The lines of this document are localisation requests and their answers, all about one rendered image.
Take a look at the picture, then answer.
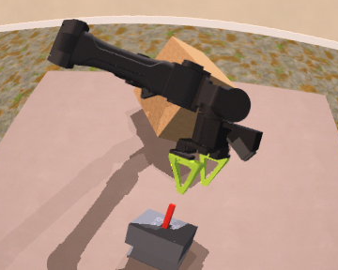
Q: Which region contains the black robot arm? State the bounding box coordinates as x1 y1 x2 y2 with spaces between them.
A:
47 19 263 161

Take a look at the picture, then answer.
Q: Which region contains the red peg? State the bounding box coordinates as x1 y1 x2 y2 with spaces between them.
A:
162 203 176 229

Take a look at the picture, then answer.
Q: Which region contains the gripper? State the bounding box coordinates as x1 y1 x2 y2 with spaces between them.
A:
168 112 231 194

